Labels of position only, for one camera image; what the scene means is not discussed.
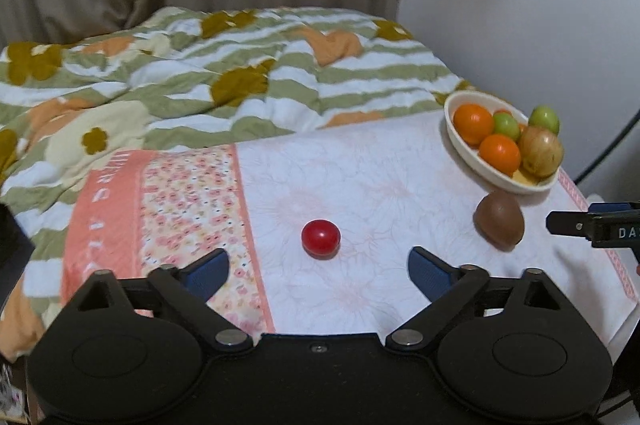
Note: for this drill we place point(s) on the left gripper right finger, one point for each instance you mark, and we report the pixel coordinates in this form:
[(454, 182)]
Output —
[(449, 290)]

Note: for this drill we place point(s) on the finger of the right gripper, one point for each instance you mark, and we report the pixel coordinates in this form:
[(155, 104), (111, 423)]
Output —
[(568, 223), (603, 207)]

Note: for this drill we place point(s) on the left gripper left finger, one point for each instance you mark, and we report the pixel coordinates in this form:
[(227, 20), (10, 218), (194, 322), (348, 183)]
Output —
[(183, 295)]

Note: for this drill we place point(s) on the brown kiwi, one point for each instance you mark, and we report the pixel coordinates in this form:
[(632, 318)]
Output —
[(499, 218)]

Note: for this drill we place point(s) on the yellow red apple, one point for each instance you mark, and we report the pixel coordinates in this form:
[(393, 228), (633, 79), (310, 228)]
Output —
[(542, 152)]

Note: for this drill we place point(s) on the large orange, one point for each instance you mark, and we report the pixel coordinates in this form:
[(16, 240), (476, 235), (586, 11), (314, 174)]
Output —
[(501, 153), (473, 123)]

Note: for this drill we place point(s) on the green apple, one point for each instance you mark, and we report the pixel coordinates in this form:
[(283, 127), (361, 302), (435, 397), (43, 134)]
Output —
[(543, 116), (507, 126)]

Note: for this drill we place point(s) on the red cherry tomato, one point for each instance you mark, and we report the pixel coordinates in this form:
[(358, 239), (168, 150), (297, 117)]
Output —
[(321, 239)]

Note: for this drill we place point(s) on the cream duck print bowl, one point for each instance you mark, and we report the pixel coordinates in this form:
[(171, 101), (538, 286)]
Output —
[(521, 183)]

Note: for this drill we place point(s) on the floral pink tablecloth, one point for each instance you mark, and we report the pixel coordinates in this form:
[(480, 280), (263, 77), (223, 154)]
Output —
[(388, 186)]

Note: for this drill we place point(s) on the black open laptop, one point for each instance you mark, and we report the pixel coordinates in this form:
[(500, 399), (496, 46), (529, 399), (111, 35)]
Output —
[(15, 252)]

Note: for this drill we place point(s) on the green striped flower duvet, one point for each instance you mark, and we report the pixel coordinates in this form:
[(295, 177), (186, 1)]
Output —
[(188, 85)]

